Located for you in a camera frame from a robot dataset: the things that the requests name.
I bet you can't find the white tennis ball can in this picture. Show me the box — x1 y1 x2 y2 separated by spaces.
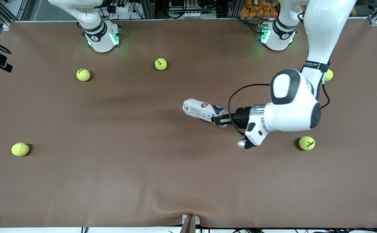
182 98 231 128

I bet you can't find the green-lit control box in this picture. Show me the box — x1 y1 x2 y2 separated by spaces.
109 28 122 46
256 23 271 46

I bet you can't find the bag of orange items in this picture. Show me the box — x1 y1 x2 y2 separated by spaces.
239 0 279 18

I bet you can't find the brown table mat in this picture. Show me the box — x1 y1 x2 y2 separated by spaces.
0 19 377 228

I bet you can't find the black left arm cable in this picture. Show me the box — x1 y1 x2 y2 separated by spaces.
227 13 331 136

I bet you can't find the grey metal bracket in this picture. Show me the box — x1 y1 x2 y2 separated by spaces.
182 215 200 225

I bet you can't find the aluminium frame post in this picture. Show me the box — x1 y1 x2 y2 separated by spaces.
142 0 155 19
229 0 242 18

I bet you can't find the brown camera post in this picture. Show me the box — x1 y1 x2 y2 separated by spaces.
179 215 196 233

